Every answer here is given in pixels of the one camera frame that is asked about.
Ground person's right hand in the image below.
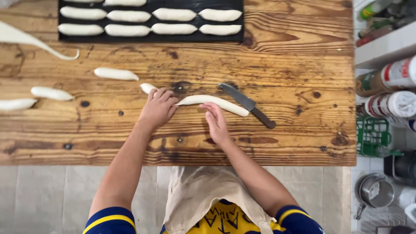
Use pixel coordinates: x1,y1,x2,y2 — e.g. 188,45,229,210
199,102,233,147

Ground person's left hand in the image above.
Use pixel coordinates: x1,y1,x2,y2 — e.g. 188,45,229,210
138,88,179,130

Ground long white dough rope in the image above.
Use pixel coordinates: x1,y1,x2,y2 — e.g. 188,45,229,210
176,94,250,117

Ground small white dough stub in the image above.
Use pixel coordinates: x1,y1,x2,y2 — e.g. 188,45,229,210
140,83,158,95

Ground beige cloth apron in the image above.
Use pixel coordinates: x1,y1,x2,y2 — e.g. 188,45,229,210
162,166,277,234

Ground rows of shaped dough pieces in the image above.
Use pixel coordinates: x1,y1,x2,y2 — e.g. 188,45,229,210
58,0,243,37

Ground black baking tray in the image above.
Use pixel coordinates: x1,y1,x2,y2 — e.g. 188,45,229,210
57,0,244,43

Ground white dough roll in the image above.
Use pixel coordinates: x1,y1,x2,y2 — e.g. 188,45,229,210
31,86,75,101
0,98,38,111
94,67,140,81

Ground yellow and blue jersey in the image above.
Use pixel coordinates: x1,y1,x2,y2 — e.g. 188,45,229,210
82,199,327,234

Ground green plastic basket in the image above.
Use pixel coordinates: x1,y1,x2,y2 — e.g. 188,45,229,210
356,116,403,158

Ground brown spice bottle white lid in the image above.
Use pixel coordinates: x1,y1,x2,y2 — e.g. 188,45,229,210
356,55,416,98

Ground red and white canister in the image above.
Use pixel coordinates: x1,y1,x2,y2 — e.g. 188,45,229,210
364,91,416,118

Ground white shelf with bottles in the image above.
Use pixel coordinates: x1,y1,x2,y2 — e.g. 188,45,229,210
354,0,416,69

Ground black container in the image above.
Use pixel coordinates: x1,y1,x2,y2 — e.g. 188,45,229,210
383,151,416,183

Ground large tapered dough sheet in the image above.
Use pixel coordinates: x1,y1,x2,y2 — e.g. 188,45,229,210
0,21,80,61

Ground white plastic jug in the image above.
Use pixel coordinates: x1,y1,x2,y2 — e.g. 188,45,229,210
398,188,416,225

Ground knife with dark handle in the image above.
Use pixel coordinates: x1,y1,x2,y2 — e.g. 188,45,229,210
218,83,277,129

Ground steel pot with handle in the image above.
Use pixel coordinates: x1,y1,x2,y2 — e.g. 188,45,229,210
354,173,396,221

